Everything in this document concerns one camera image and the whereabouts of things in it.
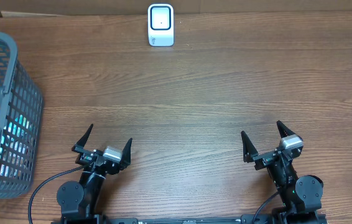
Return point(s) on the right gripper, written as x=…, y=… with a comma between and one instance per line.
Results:
x=264, y=159

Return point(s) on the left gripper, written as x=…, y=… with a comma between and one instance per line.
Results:
x=85, y=158

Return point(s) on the small teal tissue pack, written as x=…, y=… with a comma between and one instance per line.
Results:
x=17, y=136

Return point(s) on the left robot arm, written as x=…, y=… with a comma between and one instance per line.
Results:
x=78, y=199

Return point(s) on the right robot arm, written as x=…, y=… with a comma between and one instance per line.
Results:
x=296, y=199

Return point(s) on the white barcode scanner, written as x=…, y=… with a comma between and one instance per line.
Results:
x=160, y=25

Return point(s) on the grey plastic basket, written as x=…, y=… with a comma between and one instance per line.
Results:
x=21, y=108

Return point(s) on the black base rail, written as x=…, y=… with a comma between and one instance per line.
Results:
x=188, y=221

